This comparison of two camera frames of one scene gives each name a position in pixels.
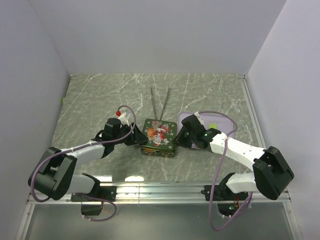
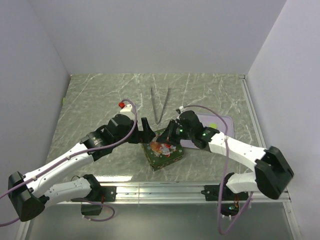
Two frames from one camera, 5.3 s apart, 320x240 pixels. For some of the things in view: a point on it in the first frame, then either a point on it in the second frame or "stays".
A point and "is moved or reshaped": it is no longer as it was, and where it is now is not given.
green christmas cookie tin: x=157 y=153 is moved or reshaped
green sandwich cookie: x=212 y=125 stays
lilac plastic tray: x=210 y=120 stays
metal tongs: x=154 y=105 stays
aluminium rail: x=186 y=193 stays
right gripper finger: x=178 y=137 to x=168 y=135
